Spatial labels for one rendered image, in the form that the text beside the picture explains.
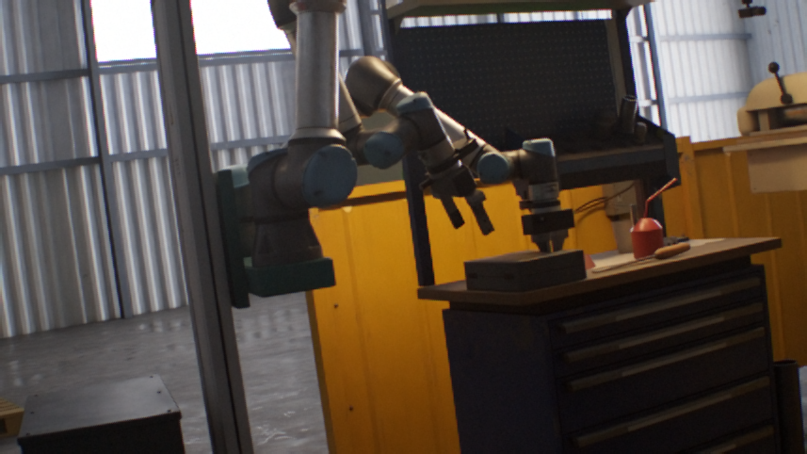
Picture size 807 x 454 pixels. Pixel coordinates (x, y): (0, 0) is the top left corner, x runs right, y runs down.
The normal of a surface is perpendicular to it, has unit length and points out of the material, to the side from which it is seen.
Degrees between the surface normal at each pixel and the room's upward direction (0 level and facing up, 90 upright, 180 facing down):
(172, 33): 90
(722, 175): 90
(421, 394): 90
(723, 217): 90
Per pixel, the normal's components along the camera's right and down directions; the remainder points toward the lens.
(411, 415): 0.54, -0.04
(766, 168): -0.83, 0.13
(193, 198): 0.31, 0.00
